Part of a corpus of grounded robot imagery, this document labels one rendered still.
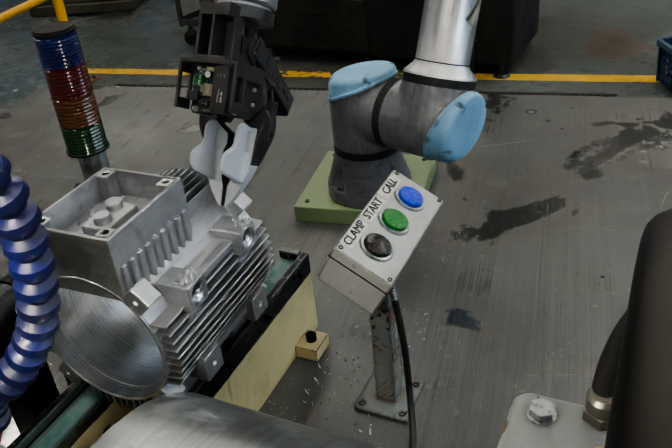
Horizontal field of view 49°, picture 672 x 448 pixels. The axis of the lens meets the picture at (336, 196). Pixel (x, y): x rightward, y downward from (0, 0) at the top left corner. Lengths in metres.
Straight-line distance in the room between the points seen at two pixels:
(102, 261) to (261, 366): 0.31
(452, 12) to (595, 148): 0.52
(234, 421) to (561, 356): 0.63
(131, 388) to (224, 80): 0.34
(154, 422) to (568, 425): 0.24
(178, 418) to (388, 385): 0.49
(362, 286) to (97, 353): 0.31
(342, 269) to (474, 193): 0.66
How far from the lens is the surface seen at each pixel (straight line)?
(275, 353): 0.97
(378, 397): 0.95
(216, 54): 0.78
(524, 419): 0.45
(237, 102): 0.76
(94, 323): 0.88
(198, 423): 0.47
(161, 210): 0.74
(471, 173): 1.43
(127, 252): 0.71
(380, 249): 0.74
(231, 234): 0.79
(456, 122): 1.12
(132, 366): 0.86
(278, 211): 1.35
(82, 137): 1.13
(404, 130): 1.15
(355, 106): 1.20
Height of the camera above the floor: 1.49
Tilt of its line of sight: 30 degrees down
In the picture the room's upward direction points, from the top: 6 degrees counter-clockwise
